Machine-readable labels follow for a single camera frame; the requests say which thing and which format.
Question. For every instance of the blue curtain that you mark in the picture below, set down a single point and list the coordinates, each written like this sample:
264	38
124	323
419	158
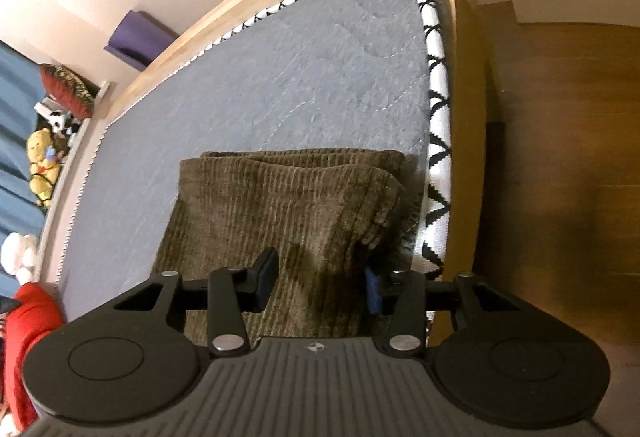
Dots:
21	88

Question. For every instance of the red folded blanket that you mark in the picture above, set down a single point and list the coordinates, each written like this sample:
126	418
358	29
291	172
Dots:
37	316

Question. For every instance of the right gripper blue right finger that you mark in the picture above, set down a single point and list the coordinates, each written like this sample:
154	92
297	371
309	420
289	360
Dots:
373	292

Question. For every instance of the wooden bed frame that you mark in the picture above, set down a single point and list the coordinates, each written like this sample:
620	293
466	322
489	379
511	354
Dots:
466	71

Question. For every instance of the panda plush toy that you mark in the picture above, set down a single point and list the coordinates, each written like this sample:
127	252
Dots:
62	123

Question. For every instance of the white plush toy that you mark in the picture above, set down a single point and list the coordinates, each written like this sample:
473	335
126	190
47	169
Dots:
19	256

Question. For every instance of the dark red cushion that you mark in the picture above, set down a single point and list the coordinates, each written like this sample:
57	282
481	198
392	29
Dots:
74	92

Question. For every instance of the brown corduroy pants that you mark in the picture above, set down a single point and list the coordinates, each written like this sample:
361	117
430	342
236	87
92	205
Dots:
330	213

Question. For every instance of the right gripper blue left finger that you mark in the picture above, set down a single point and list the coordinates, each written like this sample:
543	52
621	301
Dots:
257	282

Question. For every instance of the yellow plush toy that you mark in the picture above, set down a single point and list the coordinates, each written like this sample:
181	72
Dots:
44	166

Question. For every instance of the purple square wall item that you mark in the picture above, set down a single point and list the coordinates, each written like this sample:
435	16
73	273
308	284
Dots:
139	39

